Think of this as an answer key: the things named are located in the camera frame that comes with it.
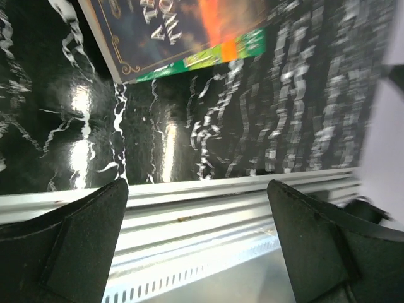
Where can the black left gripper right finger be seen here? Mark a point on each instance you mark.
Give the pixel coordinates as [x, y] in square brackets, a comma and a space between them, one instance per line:
[335, 254]

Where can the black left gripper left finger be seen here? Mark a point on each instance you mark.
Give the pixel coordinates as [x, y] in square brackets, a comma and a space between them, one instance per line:
[64, 255]

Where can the dark Tale of Two Cities book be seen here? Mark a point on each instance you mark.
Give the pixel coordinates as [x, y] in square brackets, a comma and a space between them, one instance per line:
[138, 37]

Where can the green bottom book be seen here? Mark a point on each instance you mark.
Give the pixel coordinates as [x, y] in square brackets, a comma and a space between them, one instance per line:
[244, 46]

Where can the aluminium mounting rail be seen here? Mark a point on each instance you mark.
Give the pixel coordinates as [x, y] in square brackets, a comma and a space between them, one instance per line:
[193, 241]

